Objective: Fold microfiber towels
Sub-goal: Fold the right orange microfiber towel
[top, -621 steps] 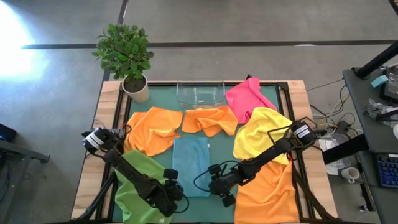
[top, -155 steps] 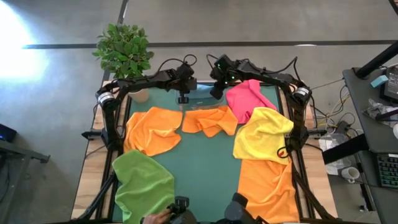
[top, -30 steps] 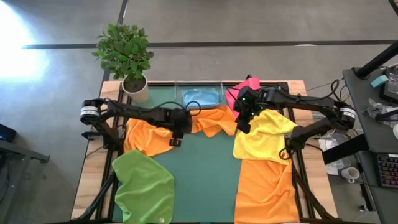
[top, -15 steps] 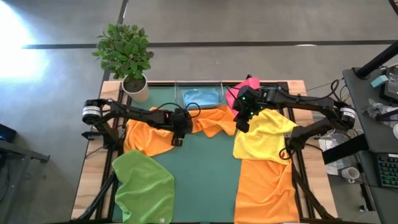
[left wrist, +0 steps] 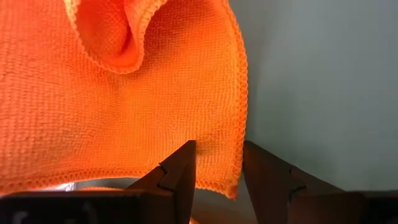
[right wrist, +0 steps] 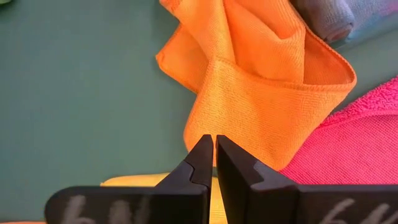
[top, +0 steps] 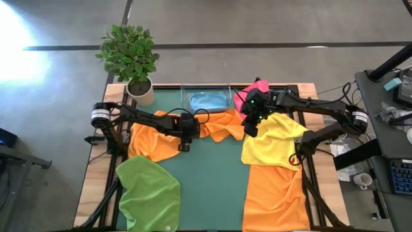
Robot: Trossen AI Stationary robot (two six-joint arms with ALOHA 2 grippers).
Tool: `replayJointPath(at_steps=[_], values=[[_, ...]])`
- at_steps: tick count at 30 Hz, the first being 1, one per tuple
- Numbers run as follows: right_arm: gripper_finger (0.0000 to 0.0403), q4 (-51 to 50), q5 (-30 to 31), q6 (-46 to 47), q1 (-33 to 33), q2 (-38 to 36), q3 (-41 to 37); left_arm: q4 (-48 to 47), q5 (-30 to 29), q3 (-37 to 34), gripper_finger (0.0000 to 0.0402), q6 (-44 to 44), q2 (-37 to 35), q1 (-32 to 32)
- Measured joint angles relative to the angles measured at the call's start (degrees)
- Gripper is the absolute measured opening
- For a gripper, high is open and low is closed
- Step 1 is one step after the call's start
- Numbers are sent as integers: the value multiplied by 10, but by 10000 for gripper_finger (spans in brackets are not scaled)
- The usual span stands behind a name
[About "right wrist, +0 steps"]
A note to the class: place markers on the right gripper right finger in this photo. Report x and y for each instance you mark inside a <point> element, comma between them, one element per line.
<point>280,202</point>

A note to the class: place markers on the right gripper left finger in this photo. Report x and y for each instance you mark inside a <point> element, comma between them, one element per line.
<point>155,202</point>

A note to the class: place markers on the yellow microfiber towel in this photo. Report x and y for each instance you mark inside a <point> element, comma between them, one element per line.
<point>136,180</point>

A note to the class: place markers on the orange microfiber towel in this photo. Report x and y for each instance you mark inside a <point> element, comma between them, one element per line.
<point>248,102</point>

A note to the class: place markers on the blue microfiber towel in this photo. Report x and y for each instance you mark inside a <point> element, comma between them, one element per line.
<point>326,18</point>

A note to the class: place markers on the pink microfiber towel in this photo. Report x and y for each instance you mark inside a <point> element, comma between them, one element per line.
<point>357,146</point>

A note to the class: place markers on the green table mat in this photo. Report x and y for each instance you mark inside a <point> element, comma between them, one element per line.
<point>77,93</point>

